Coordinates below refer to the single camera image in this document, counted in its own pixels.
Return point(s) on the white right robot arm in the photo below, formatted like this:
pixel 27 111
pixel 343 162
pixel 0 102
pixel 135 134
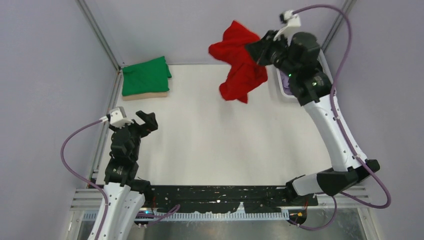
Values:
pixel 349 165

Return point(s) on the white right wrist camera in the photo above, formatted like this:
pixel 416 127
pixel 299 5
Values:
pixel 291 22

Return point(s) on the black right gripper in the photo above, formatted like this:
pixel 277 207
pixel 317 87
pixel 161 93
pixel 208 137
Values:
pixel 260 50

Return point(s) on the lilac t-shirt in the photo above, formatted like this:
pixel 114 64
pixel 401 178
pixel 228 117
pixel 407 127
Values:
pixel 284 84

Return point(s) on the red t-shirt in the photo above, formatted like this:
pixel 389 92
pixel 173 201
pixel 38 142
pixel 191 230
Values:
pixel 245 74

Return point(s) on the folded green t-shirt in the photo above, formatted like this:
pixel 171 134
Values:
pixel 147 77

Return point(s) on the folded beige t-shirt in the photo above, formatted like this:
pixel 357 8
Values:
pixel 147 95

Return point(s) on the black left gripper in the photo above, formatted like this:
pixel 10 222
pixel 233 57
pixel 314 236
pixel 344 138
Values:
pixel 149 125

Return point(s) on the white plastic laundry basket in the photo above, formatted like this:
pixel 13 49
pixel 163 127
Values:
pixel 310 82

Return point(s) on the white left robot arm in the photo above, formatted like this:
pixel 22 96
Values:
pixel 123 195

